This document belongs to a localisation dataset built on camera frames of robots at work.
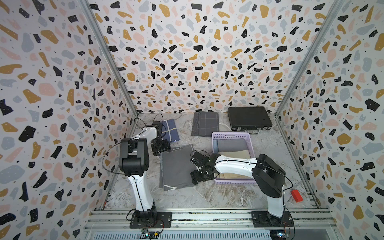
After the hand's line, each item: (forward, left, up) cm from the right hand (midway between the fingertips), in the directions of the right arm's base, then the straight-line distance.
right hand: (196, 181), depth 86 cm
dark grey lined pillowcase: (+44, -4, +1) cm, 44 cm away
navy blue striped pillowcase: (+35, +20, -1) cm, 40 cm away
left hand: (+19, +21, 0) cm, 28 cm away
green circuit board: (-26, +21, -2) cm, 33 cm away
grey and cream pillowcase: (+22, -25, +1) cm, 33 cm away
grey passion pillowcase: (+9, +13, -1) cm, 16 cm away
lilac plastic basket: (+32, -24, +2) cm, 40 cm away
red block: (-6, -55, -1) cm, 55 cm away
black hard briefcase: (+48, -40, +2) cm, 63 cm away
